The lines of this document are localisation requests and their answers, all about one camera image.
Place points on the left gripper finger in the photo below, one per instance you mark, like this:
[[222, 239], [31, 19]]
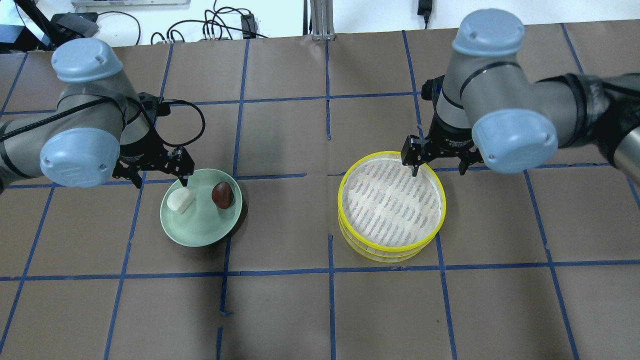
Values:
[[137, 180], [183, 175]]

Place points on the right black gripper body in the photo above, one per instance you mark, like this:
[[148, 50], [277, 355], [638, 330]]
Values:
[[449, 135]]

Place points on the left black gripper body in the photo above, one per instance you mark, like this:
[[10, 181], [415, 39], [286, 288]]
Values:
[[141, 149]]

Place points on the white steamed bun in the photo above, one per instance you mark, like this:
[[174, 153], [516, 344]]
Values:
[[179, 200]]

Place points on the brown steamed bun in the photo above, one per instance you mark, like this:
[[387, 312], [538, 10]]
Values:
[[222, 195]]

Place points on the yellow steamer top layer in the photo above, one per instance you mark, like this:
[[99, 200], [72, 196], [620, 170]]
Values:
[[385, 207]]

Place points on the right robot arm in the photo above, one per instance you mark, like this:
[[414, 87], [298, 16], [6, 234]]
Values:
[[486, 111]]

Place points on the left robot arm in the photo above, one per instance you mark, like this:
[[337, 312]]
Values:
[[101, 129]]

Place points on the yellow steamer lower layers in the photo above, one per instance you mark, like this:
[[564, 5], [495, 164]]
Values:
[[379, 255]]

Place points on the light green plate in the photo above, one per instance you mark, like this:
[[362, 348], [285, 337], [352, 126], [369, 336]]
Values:
[[202, 223]]

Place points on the black power adapter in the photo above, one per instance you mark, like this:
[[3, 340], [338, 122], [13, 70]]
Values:
[[249, 26]]

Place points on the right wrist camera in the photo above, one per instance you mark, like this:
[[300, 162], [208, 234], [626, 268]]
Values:
[[432, 88]]

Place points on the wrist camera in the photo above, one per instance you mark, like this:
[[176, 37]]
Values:
[[153, 105], [432, 88]]

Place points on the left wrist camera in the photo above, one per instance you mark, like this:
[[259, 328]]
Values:
[[153, 105]]

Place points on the aluminium frame post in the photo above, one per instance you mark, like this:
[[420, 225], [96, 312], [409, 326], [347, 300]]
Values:
[[322, 20]]

